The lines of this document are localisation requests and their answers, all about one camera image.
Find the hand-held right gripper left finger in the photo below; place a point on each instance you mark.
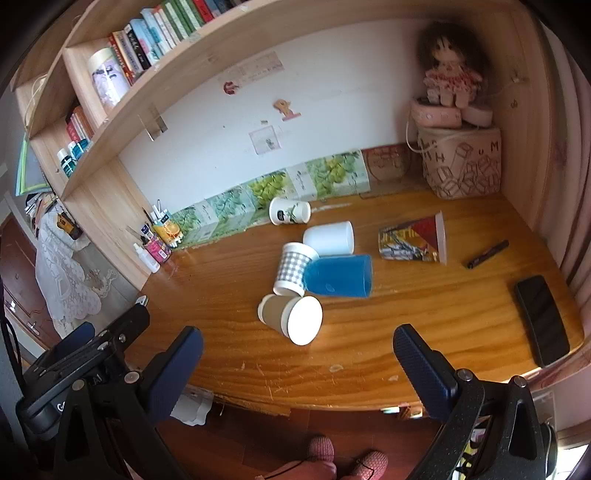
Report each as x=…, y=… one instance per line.
x=178, y=374

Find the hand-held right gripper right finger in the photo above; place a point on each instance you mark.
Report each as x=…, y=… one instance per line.
x=422, y=369

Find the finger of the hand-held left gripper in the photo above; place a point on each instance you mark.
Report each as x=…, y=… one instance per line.
x=131, y=321
x=76, y=336

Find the brown paper cup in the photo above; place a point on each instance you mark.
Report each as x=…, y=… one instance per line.
x=291, y=318

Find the pink printed pen cup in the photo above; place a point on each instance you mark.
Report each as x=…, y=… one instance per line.
x=158, y=250

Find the blue plastic cup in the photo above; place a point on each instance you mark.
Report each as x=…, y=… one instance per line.
x=341, y=274

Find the colourful snack cup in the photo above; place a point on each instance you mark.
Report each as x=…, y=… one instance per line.
x=413, y=241

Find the grey checkered cup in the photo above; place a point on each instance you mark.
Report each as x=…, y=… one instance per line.
x=293, y=270

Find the plain white cup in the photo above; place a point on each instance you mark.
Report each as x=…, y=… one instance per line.
x=330, y=237

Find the white printed paper cup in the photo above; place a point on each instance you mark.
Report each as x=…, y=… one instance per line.
x=288, y=211

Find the white power strip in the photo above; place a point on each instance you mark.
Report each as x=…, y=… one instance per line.
x=194, y=407

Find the white lace cloth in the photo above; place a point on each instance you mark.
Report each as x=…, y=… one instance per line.
x=64, y=277

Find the small white bottle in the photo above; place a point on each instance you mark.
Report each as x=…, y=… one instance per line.
x=145, y=259

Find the brown drawer cabinet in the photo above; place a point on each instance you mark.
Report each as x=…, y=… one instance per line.
x=18, y=281

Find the orange pen holder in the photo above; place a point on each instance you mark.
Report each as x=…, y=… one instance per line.
x=167, y=229

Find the pink slipper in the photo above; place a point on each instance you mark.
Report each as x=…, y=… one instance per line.
x=369, y=464
x=321, y=448

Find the yellow black tool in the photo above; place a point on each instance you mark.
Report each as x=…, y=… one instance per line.
x=68, y=225

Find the green leaf tissue box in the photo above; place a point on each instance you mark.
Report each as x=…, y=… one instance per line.
x=233, y=208
x=196, y=221
x=272, y=187
x=334, y=173

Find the wooden bookshelf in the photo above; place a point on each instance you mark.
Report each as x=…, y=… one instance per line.
x=99, y=203

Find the black smartphone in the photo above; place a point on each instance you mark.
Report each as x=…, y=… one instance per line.
x=542, y=319

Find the black marker pen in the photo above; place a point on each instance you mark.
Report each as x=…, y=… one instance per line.
x=487, y=254

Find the teal paint bottle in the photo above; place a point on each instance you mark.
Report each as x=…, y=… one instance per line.
x=66, y=162
x=87, y=144
x=76, y=151

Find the short row of red books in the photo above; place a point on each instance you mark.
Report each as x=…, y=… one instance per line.
x=79, y=123

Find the beige printed storage basket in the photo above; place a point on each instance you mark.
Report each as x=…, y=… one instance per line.
x=461, y=161

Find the white floral cylinder tin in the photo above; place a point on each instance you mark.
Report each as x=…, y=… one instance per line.
x=108, y=78

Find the pink curtain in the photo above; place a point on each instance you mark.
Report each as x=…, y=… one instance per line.
x=570, y=161

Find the rag doll in pink dress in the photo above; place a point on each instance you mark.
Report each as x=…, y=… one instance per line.
x=450, y=69

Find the square paper wall sticker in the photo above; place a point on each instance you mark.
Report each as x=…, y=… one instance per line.
x=265, y=139

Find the red wall sticker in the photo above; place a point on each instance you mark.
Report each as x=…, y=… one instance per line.
x=229, y=86

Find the orange figure wall sticker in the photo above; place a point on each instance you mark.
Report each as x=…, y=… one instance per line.
x=286, y=108

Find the long pale wall sticker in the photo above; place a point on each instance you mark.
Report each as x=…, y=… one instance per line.
x=256, y=68

